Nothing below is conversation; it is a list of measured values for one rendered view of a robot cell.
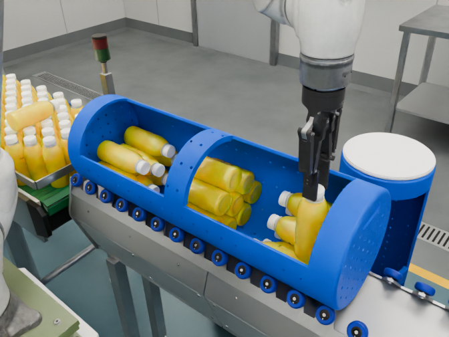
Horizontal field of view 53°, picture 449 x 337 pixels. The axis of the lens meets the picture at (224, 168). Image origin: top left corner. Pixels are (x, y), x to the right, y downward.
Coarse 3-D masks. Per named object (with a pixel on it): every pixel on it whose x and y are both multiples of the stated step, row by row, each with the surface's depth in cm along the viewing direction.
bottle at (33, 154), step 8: (24, 144) 149; (32, 144) 148; (40, 144) 151; (24, 152) 149; (32, 152) 148; (40, 152) 150; (32, 160) 149; (40, 160) 150; (32, 168) 151; (40, 168) 152; (32, 176) 153; (40, 176) 153
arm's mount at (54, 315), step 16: (16, 272) 100; (16, 288) 96; (32, 288) 95; (32, 304) 92; (48, 304) 91; (48, 320) 88; (64, 320) 87; (32, 336) 85; (48, 336) 85; (64, 336) 86; (80, 336) 91
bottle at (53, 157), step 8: (56, 144) 149; (48, 152) 147; (56, 152) 148; (48, 160) 148; (56, 160) 149; (64, 160) 152; (48, 168) 150; (56, 168) 150; (64, 176) 153; (56, 184) 153; (64, 184) 154
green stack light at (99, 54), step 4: (108, 48) 184; (96, 52) 182; (100, 52) 182; (104, 52) 182; (108, 52) 184; (96, 56) 183; (100, 56) 183; (104, 56) 183; (108, 56) 184; (96, 60) 184; (100, 60) 184; (104, 60) 184
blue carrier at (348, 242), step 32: (96, 128) 138; (160, 128) 146; (192, 128) 133; (96, 160) 143; (192, 160) 108; (224, 160) 133; (256, 160) 125; (288, 160) 114; (128, 192) 122; (160, 192) 141; (352, 192) 92; (384, 192) 94; (192, 224) 109; (256, 224) 125; (352, 224) 87; (384, 224) 104; (256, 256) 99; (288, 256) 93; (320, 256) 88; (352, 256) 90; (320, 288) 91; (352, 288) 99
